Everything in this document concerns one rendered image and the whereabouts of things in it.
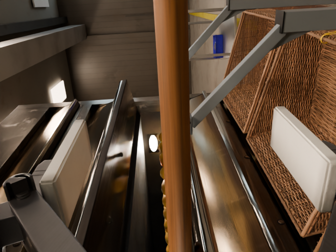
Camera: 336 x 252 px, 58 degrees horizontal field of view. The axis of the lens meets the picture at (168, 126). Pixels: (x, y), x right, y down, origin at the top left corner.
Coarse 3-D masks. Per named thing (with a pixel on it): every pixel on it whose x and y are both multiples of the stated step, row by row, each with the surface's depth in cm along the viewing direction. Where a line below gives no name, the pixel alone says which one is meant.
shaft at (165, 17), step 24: (168, 0) 25; (168, 24) 26; (168, 48) 27; (168, 72) 28; (168, 96) 29; (168, 120) 30; (168, 144) 31; (168, 168) 32; (168, 192) 34; (168, 216) 36; (168, 240) 38
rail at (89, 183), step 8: (112, 104) 145; (112, 112) 136; (104, 128) 122; (104, 136) 115; (96, 152) 106; (96, 160) 100; (88, 176) 93; (88, 184) 89; (88, 192) 85; (80, 208) 80; (80, 216) 77; (72, 232) 72
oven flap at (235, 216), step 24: (216, 120) 145; (216, 144) 131; (216, 168) 117; (240, 168) 108; (216, 192) 105; (240, 192) 101; (216, 216) 96; (240, 216) 92; (216, 240) 88; (240, 240) 85; (264, 240) 82
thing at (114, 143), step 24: (120, 96) 153; (120, 120) 136; (120, 144) 124; (96, 168) 96; (120, 168) 115; (96, 192) 84; (120, 192) 107; (96, 216) 80; (120, 216) 100; (96, 240) 76
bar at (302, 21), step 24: (240, 0) 103; (264, 0) 104; (288, 0) 104; (312, 0) 104; (216, 24) 107; (288, 24) 61; (312, 24) 61; (192, 48) 111; (264, 48) 64; (240, 72) 66; (216, 96) 68; (192, 120) 70; (192, 144) 61; (192, 168) 52; (192, 192) 47; (192, 216) 43
